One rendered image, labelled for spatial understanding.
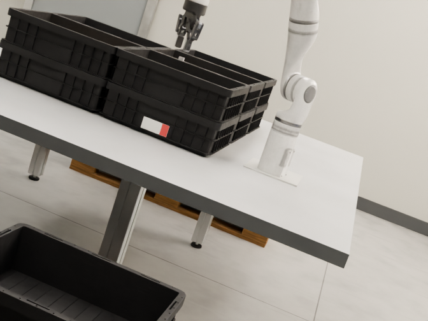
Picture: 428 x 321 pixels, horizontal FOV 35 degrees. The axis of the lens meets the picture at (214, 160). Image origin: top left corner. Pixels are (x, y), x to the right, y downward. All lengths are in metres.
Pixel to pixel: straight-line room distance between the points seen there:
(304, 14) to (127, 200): 0.77
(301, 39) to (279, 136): 0.32
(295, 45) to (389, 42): 3.19
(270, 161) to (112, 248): 0.61
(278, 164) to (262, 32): 3.23
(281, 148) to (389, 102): 3.17
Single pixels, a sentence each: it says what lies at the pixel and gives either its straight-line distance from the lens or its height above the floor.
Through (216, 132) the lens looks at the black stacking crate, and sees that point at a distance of 2.17.
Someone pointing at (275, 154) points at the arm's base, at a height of 0.77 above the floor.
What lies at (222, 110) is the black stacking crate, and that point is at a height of 0.86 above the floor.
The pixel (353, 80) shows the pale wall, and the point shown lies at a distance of 5.33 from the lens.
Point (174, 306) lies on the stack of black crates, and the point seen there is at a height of 0.59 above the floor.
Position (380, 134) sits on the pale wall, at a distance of 5.36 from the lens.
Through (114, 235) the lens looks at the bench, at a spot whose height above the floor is 0.48.
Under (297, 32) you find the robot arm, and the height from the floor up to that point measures 1.16.
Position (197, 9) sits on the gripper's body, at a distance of 2.20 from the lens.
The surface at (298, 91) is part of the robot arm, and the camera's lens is 2.18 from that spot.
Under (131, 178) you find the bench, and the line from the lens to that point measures 1.81.
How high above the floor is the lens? 1.19
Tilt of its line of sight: 13 degrees down
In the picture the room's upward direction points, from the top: 19 degrees clockwise
